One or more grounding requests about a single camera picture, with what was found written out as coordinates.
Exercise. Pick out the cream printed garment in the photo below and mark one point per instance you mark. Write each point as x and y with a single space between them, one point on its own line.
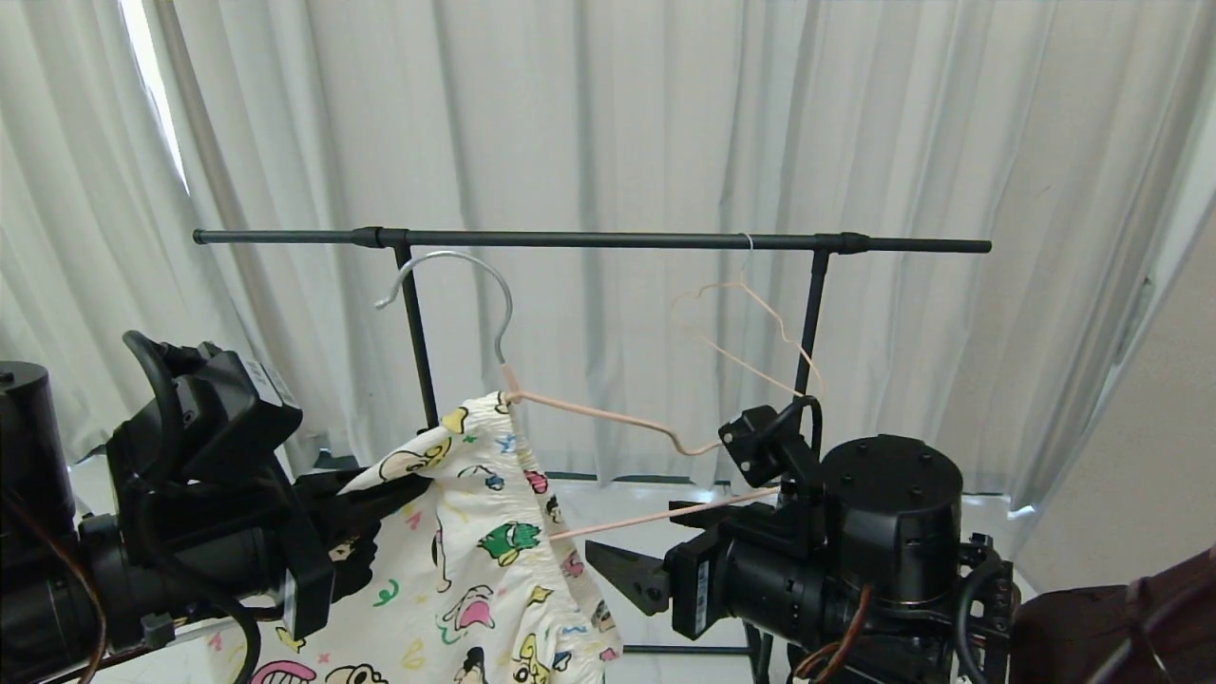
475 570

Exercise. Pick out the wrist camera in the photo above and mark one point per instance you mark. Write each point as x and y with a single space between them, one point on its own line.
209 418
760 442

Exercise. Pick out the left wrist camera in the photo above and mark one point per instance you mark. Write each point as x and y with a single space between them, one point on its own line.
209 418

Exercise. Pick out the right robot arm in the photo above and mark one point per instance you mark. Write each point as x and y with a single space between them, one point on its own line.
893 513

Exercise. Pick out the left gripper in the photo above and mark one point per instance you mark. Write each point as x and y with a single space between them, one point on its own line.
190 575

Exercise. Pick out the white curtain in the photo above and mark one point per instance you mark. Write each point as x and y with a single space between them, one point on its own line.
665 114

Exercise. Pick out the black clothes rack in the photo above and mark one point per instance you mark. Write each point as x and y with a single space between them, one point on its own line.
589 240

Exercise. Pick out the pink clothes hanger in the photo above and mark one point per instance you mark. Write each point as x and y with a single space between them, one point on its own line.
774 318
589 413

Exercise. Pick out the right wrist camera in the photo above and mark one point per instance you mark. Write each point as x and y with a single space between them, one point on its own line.
760 442

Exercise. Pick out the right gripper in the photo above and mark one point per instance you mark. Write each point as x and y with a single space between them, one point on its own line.
760 579

